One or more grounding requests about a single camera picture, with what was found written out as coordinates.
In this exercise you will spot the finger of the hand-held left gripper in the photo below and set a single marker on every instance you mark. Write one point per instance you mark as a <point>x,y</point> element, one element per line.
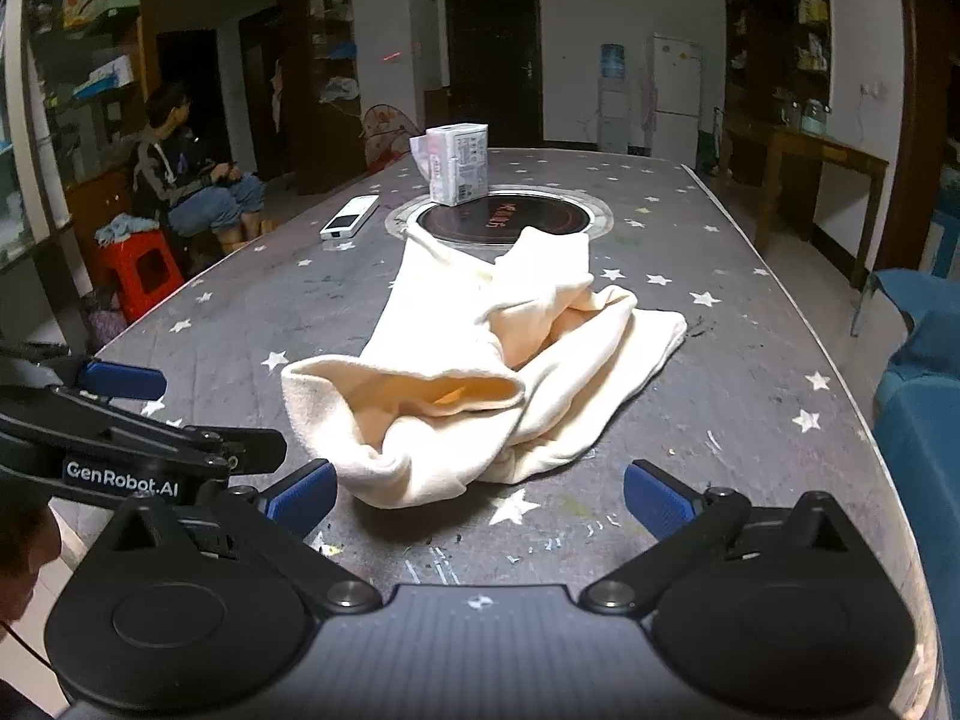
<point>124,380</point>
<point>247,448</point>

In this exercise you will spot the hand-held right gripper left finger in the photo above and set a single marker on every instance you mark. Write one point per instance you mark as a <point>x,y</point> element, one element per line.
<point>304,496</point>

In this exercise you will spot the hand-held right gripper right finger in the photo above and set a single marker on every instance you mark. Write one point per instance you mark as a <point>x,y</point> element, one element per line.
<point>660,499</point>

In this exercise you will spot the cream garment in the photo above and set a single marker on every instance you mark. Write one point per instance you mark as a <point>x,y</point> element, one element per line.
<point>450,330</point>

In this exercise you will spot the person's left hand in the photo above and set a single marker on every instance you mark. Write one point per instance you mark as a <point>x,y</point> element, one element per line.
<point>26,551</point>

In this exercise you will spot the red plastic stool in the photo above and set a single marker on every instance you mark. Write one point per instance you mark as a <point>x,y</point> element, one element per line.
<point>124,264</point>

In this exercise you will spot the blue cloth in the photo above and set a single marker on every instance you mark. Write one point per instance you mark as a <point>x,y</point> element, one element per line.
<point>124,229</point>

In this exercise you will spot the grey star-printed tablecloth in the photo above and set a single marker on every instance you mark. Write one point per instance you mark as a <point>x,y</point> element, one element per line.
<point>750,360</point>

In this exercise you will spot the white remote control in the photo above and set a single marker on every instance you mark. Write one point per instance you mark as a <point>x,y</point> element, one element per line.
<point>349,217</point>

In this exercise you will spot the blue sofa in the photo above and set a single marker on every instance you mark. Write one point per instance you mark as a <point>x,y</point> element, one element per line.
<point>922,420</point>

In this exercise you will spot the glass-front display cabinet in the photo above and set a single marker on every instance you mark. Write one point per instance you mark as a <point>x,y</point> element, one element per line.
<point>75,90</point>

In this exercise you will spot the round black inset cooktop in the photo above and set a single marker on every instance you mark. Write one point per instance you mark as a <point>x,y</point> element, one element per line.
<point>540,219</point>

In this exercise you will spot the white tissue pack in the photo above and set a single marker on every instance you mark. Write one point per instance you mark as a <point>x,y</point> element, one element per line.
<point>457,165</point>

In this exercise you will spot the wooden shelf with clutter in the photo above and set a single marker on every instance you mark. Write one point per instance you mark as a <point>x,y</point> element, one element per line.
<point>330,90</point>

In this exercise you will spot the dark wooden side table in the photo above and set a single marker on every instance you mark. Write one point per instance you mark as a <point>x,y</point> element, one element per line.
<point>810,146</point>

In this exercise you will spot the white water dispenser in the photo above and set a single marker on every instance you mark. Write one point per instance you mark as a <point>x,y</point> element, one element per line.
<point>613,116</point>

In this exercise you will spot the pink hanging cloth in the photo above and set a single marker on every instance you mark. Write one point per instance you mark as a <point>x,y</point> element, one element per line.
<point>645,97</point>

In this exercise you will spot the white refrigerator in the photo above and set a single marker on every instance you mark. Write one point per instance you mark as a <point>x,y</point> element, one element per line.
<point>676,90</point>

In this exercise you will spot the glass jar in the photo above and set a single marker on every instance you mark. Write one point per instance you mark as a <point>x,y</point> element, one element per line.
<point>814,116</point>

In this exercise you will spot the blue water bottle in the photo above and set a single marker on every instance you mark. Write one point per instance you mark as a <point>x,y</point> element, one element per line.
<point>613,61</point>

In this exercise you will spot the dark wooden door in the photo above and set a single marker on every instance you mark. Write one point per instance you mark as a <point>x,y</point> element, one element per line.
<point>491,60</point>

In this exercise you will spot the tall wooden shelf unit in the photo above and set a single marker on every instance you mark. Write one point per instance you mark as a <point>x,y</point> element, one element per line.
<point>780,37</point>

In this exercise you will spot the dark wooden door frame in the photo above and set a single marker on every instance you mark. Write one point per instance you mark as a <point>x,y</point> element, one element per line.
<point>926,90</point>

